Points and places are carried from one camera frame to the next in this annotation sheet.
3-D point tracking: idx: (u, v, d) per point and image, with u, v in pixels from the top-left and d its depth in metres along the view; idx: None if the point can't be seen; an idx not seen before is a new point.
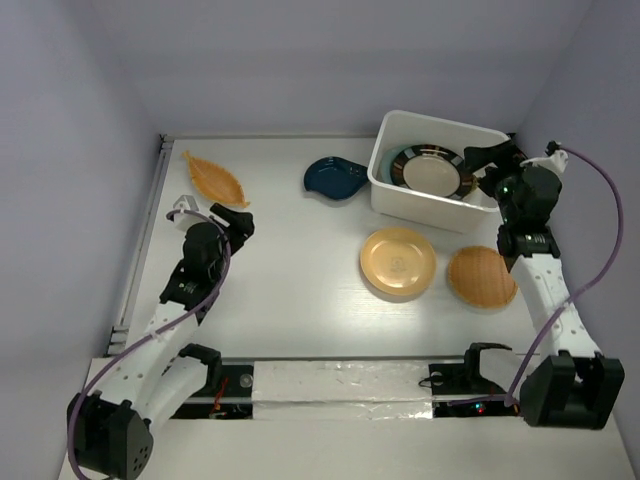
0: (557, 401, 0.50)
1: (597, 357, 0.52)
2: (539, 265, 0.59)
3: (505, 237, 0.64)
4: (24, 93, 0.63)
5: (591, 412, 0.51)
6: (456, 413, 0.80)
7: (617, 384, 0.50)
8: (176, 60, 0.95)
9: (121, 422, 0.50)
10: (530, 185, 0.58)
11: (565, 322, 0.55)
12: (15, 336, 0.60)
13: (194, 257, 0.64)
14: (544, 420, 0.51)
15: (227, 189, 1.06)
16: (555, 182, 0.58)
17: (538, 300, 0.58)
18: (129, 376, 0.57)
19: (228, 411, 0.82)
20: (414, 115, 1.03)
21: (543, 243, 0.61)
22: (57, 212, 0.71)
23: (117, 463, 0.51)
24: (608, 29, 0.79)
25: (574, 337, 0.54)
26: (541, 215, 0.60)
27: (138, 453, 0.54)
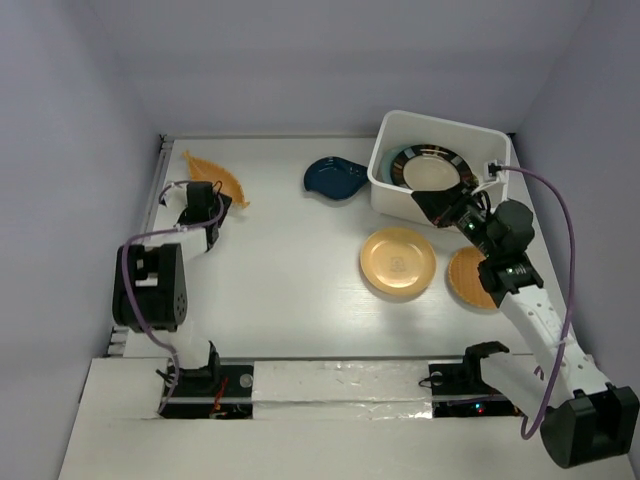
0: (583, 441, 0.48)
1: (609, 388, 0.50)
2: (529, 300, 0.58)
3: (487, 274, 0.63)
4: (23, 97, 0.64)
5: (616, 441, 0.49)
6: (457, 413, 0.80)
7: (635, 409, 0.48)
8: (176, 61, 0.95)
9: (171, 253, 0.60)
10: (505, 222, 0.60)
11: (570, 358, 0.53)
12: (14, 338, 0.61)
13: (195, 198, 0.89)
14: (575, 461, 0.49)
15: (227, 189, 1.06)
16: (527, 217, 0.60)
17: (537, 338, 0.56)
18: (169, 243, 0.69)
19: (228, 411, 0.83)
20: (413, 115, 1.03)
21: (526, 274, 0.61)
22: (56, 214, 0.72)
23: (166, 293, 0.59)
24: (609, 27, 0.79)
25: (584, 372, 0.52)
26: (520, 248, 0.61)
27: (178, 298, 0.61)
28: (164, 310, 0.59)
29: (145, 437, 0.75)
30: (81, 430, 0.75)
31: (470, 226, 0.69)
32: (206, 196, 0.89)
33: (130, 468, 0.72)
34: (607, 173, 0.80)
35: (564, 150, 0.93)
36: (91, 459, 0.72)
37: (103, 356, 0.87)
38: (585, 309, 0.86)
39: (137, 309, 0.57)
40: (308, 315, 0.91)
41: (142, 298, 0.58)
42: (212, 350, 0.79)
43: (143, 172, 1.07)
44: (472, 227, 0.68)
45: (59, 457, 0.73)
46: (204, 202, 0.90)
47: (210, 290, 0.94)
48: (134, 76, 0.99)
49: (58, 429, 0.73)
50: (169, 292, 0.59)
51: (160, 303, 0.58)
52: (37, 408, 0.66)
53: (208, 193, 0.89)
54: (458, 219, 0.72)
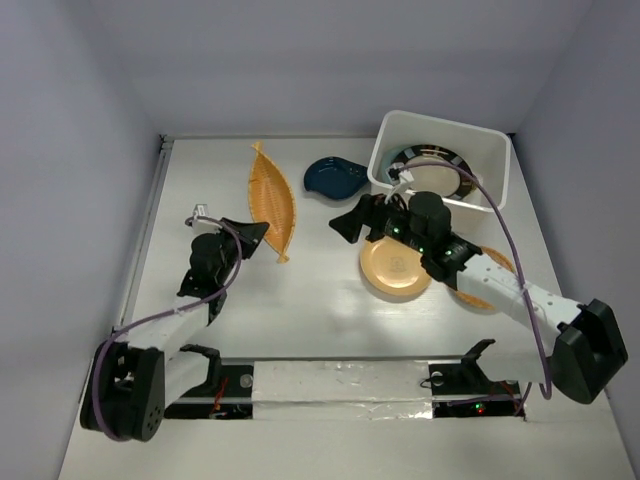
0: (591, 367, 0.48)
1: (583, 308, 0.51)
2: (479, 270, 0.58)
3: (432, 265, 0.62)
4: (24, 97, 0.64)
5: (614, 353, 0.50)
6: (456, 413, 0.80)
7: (610, 316, 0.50)
8: (176, 61, 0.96)
9: (149, 359, 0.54)
10: (422, 215, 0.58)
11: (538, 300, 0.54)
12: (16, 337, 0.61)
13: (201, 269, 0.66)
14: (596, 390, 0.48)
15: (284, 213, 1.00)
16: (436, 199, 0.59)
17: (501, 298, 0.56)
18: (155, 334, 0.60)
19: (228, 411, 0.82)
20: (414, 115, 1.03)
21: (464, 248, 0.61)
22: (56, 212, 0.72)
23: (135, 406, 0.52)
24: (608, 28, 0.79)
25: (555, 304, 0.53)
26: (446, 229, 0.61)
27: (151, 410, 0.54)
28: (132, 425, 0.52)
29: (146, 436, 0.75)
30: (80, 430, 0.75)
31: (396, 230, 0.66)
32: (213, 265, 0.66)
33: (131, 468, 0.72)
34: (607, 174, 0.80)
35: (564, 151, 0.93)
36: (91, 460, 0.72)
37: None
38: None
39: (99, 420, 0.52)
40: (308, 315, 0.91)
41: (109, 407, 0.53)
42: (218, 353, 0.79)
43: (143, 173, 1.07)
44: (398, 230, 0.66)
45: (59, 456, 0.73)
46: (213, 272, 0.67)
47: None
48: (134, 76, 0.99)
49: (58, 428, 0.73)
50: (134, 410, 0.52)
51: (125, 417, 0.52)
52: (37, 408, 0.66)
53: (217, 260, 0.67)
54: (383, 227, 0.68)
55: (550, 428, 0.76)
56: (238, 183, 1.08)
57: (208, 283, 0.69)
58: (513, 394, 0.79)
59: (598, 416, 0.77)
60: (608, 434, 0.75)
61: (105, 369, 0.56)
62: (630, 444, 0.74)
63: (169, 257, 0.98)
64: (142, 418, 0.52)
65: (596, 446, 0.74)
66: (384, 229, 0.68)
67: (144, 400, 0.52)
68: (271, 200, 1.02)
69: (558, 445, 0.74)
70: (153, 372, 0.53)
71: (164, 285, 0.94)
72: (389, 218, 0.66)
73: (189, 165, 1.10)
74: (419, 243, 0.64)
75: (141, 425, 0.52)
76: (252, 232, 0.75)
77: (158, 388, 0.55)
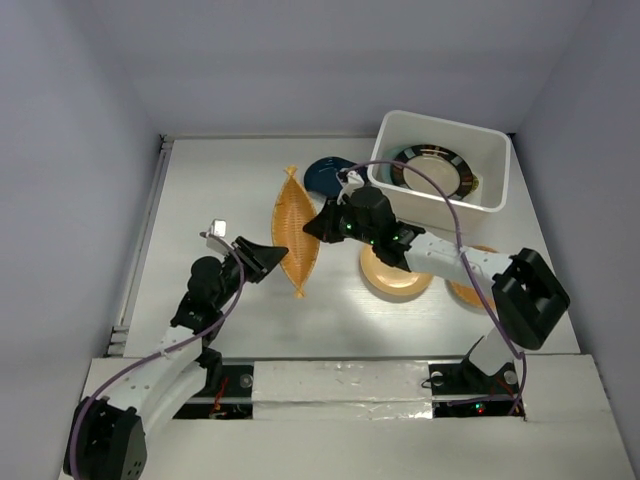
0: (529, 309, 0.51)
1: (515, 257, 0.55)
2: (421, 246, 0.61)
3: (385, 253, 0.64)
4: (24, 97, 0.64)
5: (552, 295, 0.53)
6: (456, 412, 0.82)
7: (540, 260, 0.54)
8: (176, 62, 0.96)
9: (125, 426, 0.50)
10: (363, 206, 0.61)
11: (475, 259, 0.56)
12: (16, 338, 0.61)
13: (199, 294, 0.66)
14: (541, 333, 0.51)
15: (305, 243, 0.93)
16: (374, 190, 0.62)
17: (446, 267, 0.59)
18: (136, 387, 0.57)
19: (228, 410, 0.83)
20: (414, 115, 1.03)
21: (410, 232, 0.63)
22: (56, 212, 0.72)
23: (111, 472, 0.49)
24: (608, 28, 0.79)
25: (492, 259, 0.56)
26: (390, 215, 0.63)
27: (132, 465, 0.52)
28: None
29: None
30: None
31: (349, 225, 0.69)
32: (211, 290, 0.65)
33: None
34: (607, 174, 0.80)
35: (564, 150, 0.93)
36: None
37: (103, 356, 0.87)
38: (585, 310, 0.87)
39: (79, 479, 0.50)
40: (307, 315, 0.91)
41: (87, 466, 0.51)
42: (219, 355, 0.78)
43: (143, 173, 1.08)
44: (351, 226, 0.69)
45: (60, 456, 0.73)
46: (210, 297, 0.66)
47: None
48: (134, 76, 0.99)
49: (59, 428, 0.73)
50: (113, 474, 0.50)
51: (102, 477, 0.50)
52: (38, 408, 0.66)
53: (216, 286, 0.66)
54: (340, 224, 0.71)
55: (550, 428, 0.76)
56: (238, 183, 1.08)
57: (207, 309, 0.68)
58: (513, 394, 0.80)
59: (599, 415, 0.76)
60: (609, 434, 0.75)
61: (85, 423, 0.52)
62: (631, 443, 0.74)
63: (169, 257, 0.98)
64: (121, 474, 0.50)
65: (594, 445, 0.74)
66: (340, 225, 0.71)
67: (119, 463, 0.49)
68: (294, 228, 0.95)
69: (558, 445, 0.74)
70: (131, 434, 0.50)
71: (164, 284, 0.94)
72: (342, 216, 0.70)
73: (189, 165, 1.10)
74: (369, 235, 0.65)
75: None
76: (265, 258, 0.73)
77: (139, 442, 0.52)
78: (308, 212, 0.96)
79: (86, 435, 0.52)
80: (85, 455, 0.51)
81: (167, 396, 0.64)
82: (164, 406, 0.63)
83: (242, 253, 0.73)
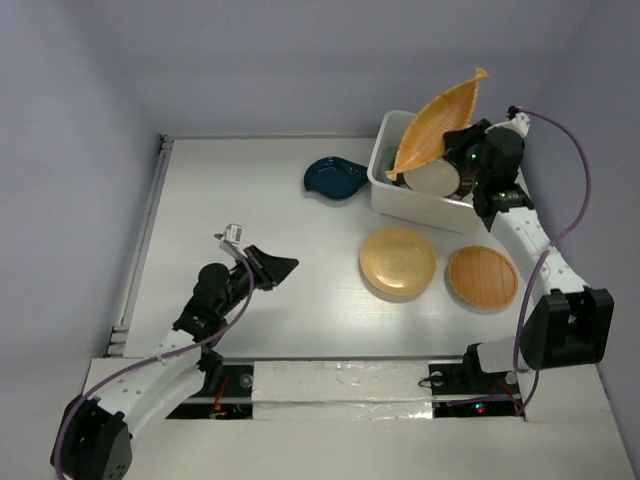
0: (554, 338, 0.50)
1: (586, 289, 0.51)
2: (518, 218, 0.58)
3: (480, 197, 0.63)
4: (24, 99, 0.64)
5: (589, 344, 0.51)
6: (457, 413, 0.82)
7: (611, 310, 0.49)
8: (176, 62, 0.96)
9: (110, 432, 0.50)
10: (495, 144, 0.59)
11: (552, 264, 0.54)
12: (15, 339, 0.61)
13: (203, 301, 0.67)
14: (549, 359, 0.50)
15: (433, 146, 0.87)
16: (517, 139, 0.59)
17: (522, 251, 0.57)
18: (128, 391, 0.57)
19: (228, 411, 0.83)
20: (414, 115, 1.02)
21: (517, 199, 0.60)
22: (56, 212, 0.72)
23: (92, 473, 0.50)
24: (608, 28, 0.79)
25: (563, 276, 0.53)
26: (510, 172, 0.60)
27: (114, 468, 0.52)
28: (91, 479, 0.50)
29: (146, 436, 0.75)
30: None
31: (473, 156, 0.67)
32: (216, 298, 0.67)
33: (131, 468, 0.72)
34: (607, 174, 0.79)
35: (564, 150, 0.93)
36: None
37: (103, 356, 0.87)
38: None
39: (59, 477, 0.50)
40: (307, 316, 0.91)
41: (69, 464, 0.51)
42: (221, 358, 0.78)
43: (143, 173, 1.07)
44: (476, 156, 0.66)
45: None
46: (214, 305, 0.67)
47: None
48: (134, 76, 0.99)
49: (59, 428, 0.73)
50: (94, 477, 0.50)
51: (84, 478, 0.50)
52: (37, 409, 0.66)
53: (222, 294, 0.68)
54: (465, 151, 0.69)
55: (550, 428, 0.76)
56: (238, 183, 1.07)
57: (210, 317, 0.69)
58: (513, 394, 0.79)
59: (599, 415, 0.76)
60: (609, 433, 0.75)
61: (75, 419, 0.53)
62: (631, 442, 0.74)
63: (169, 257, 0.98)
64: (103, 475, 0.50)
65: (594, 445, 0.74)
66: (465, 152, 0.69)
67: (101, 467, 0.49)
68: (440, 128, 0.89)
69: (558, 445, 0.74)
70: (114, 441, 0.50)
71: (164, 285, 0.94)
72: (473, 144, 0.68)
73: (189, 165, 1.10)
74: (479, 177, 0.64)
75: None
76: (275, 272, 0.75)
77: (124, 446, 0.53)
78: (461, 120, 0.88)
79: (73, 433, 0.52)
80: (69, 453, 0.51)
81: (162, 400, 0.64)
82: (157, 410, 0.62)
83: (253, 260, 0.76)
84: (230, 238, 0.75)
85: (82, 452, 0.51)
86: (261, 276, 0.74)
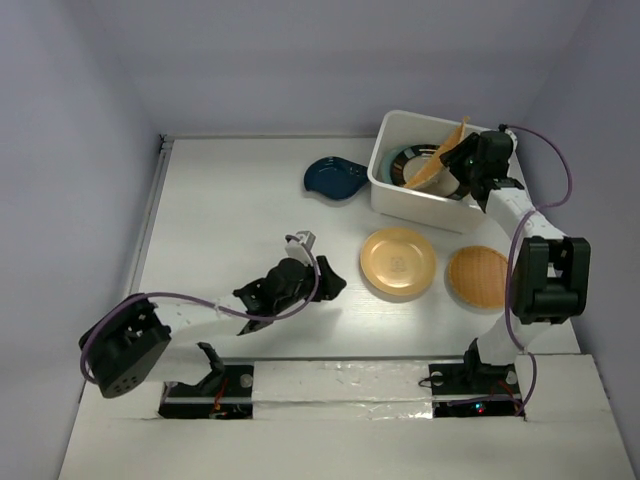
0: (536, 280, 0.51)
1: (566, 237, 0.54)
2: (507, 193, 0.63)
3: (477, 185, 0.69)
4: (24, 100, 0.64)
5: (570, 290, 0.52)
6: (456, 413, 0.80)
7: (588, 256, 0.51)
8: (176, 62, 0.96)
9: (151, 337, 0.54)
10: (485, 136, 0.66)
11: (536, 222, 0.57)
12: (15, 338, 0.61)
13: (270, 286, 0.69)
14: (533, 303, 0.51)
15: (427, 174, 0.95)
16: (505, 132, 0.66)
17: (511, 219, 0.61)
18: (181, 315, 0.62)
19: (228, 411, 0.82)
20: (414, 115, 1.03)
21: (509, 182, 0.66)
22: (56, 212, 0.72)
23: (116, 364, 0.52)
24: (608, 28, 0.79)
25: (546, 229, 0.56)
26: (501, 160, 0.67)
27: (130, 376, 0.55)
28: (105, 374, 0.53)
29: (146, 436, 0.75)
30: (81, 430, 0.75)
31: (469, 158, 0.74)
32: (281, 290, 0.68)
33: (131, 467, 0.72)
34: (607, 174, 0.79)
35: (564, 150, 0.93)
36: (92, 459, 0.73)
37: None
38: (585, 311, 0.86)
39: (86, 353, 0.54)
40: (306, 316, 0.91)
41: (98, 348, 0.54)
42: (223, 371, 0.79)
43: (143, 172, 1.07)
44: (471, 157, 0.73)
45: (60, 456, 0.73)
46: (276, 296, 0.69)
47: (210, 292, 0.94)
48: (134, 76, 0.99)
49: (58, 428, 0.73)
50: (116, 368, 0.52)
51: (106, 365, 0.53)
52: (37, 408, 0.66)
53: (287, 290, 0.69)
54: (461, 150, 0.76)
55: (549, 427, 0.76)
56: (238, 183, 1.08)
57: (265, 303, 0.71)
58: (512, 394, 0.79)
59: (599, 415, 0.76)
60: (608, 433, 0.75)
61: (124, 312, 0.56)
62: (630, 441, 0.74)
63: (169, 257, 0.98)
64: (116, 376, 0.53)
65: (594, 444, 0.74)
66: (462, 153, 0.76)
67: (128, 362, 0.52)
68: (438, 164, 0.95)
69: (558, 445, 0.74)
70: (150, 346, 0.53)
71: (164, 285, 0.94)
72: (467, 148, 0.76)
73: (189, 165, 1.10)
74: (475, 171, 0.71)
75: (112, 382, 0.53)
76: (332, 286, 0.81)
77: (149, 362, 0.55)
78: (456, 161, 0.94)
79: (119, 322, 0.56)
80: (104, 338, 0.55)
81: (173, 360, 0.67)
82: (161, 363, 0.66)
83: (324, 272, 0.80)
84: (304, 240, 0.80)
85: (109, 345, 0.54)
86: (324, 290, 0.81)
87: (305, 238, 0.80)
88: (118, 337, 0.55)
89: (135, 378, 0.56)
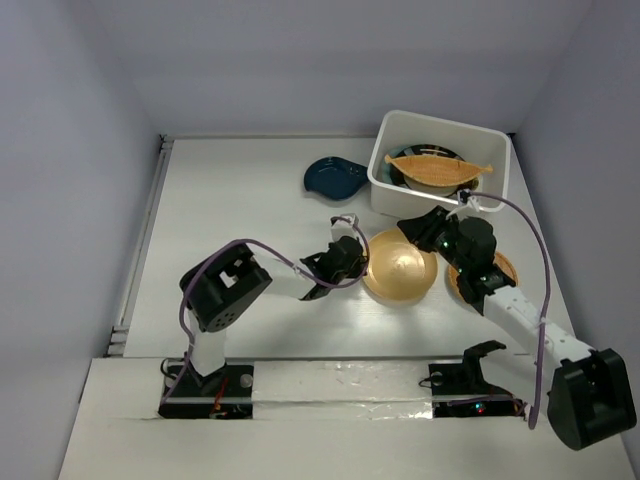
0: (583, 410, 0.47)
1: (594, 353, 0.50)
2: (505, 296, 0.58)
3: (465, 285, 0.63)
4: (24, 99, 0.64)
5: (619, 409, 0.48)
6: (457, 413, 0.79)
7: (623, 369, 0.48)
8: (176, 62, 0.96)
9: (255, 279, 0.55)
10: (468, 236, 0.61)
11: (552, 335, 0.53)
12: (14, 339, 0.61)
13: (332, 257, 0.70)
14: (588, 437, 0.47)
15: (422, 173, 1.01)
16: (488, 228, 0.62)
17: (521, 329, 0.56)
18: (273, 264, 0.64)
19: (228, 411, 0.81)
20: (414, 115, 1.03)
21: (499, 280, 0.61)
22: (54, 212, 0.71)
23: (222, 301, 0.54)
24: (608, 29, 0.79)
25: (568, 345, 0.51)
26: (489, 257, 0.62)
27: (228, 315, 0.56)
28: (207, 311, 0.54)
29: (146, 437, 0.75)
30: (80, 432, 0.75)
31: (445, 243, 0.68)
32: (343, 262, 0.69)
33: (131, 468, 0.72)
34: (607, 175, 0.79)
35: (564, 150, 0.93)
36: (92, 460, 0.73)
37: (103, 356, 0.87)
38: (585, 311, 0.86)
39: (188, 289, 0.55)
40: (308, 315, 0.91)
41: (200, 284, 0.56)
42: (224, 371, 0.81)
43: (143, 172, 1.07)
44: (448, 243, 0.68)
45: (59, 457, 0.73)
46: (335, 266, 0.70)
47: None
48: (135, 76, 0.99)
49: (57, 428, 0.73)
50: (222, 305, 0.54)
51: (210, 301, 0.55)
52: (36, 407, 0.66)
53: (347, 265, 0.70)
54: (433, 241, 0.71)
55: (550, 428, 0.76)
56: (237, 183, 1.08)
57: (324, 274, 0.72)
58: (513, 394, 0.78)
59: None
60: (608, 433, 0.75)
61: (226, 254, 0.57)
62: (630, 442, 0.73)
63: (168, 257, 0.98)
64: (217, 312, 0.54)
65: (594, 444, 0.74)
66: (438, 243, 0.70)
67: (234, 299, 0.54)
68: (433, 176, 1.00)
69: (558, 445, 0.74)
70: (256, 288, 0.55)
71: (164, 285, 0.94)
72: (443, 231, 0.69)
73: (188, 165, 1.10)
74: (459, 264, 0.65)
75: (215, 319, 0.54)
76: None
77: (247, 301, 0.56)
78: (446, 180, 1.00)
79: (220, 262, 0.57)
80: (207, 275, 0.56)
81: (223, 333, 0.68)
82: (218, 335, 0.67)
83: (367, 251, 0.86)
84: (353, 221, 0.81)
85: (209, 285, 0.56)
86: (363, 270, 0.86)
87: (353, 220, 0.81)
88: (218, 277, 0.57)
89: (231, 318, 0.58)
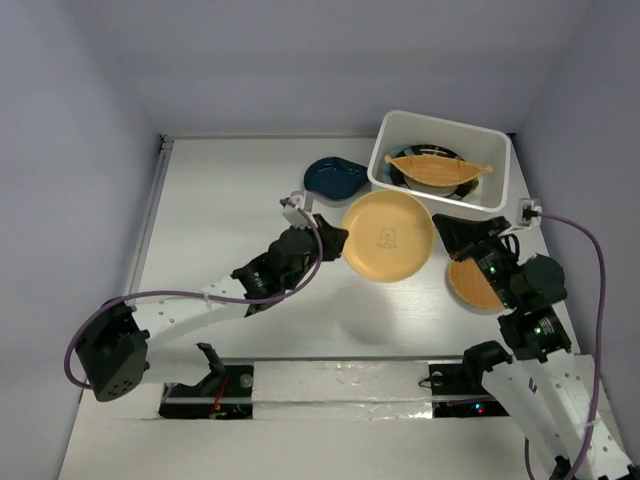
0: None
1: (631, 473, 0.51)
2: (557, 370, 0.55)
3: (511, 329, 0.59)
4: (23, 100, 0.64)
5: None
6: (456, 413, 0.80)
7: None
8: (176, 61, 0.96)
9: (128, 345, 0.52)
10: (537, 287, 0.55)
11: (596, 440, 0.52)
12: (14, 339, 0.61)
13: (275, 258, 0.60)
14: None
15: (422, 173, 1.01)
16: (560, 278, 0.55)
17: (562, 412, 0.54)
18: (163, 313, 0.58)
19: (228, 411, 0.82)
20: (414, 115, 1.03)
21: (552, 333, 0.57)
22: (55, 213, 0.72)
23: (104, 372, 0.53)
24: (607, 29, 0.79)
25: (610, 456, 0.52)
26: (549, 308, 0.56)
27: (120, 381, 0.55)
28: (97, 382, 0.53)
29: (146, 436, 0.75)
30: (80, 432, 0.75)
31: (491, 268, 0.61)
32: (286, 264, 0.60)
33: (131, 468, 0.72)
34: (607, 175, 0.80)
35: (564, 150, 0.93)
36: (92, 459, 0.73)
37: None
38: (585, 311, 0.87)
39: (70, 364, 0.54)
40: (307, 314, 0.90)
41: (85, 356, 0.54)
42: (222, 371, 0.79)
43: (143, 173, 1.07)
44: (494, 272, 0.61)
45: (59, 456, 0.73)
46: (280, 270, 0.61)
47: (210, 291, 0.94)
48: (134, 76, 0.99)
49: (57, 429, 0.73)
50: (105, 376, 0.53)
51: (95, 371, 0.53)
52: (36, 408, 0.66)
53: (294, 264, 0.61)
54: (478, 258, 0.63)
55: None
56: (237, 183, 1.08)
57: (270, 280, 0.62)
58: None
59: None
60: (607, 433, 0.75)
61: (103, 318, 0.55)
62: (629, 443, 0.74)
63: (168, 258, 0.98)
64: (105, 383, 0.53)
65: None
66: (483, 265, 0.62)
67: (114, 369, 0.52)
68: (433, 176, 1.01)
69: None
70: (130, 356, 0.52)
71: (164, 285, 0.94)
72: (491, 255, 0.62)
73: (189, 165, 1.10)
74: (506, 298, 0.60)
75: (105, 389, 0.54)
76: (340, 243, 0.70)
77: (136, 363, 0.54)
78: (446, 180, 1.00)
79: (100, 328, 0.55)
80: (90, 345, 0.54)
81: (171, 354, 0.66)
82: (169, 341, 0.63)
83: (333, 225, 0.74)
84: (302, 205, 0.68)
85: (100, 350, 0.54)
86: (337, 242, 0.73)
87: (300, 203, 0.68)
88: (105, 342, 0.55)
89: (127, 380, 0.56)
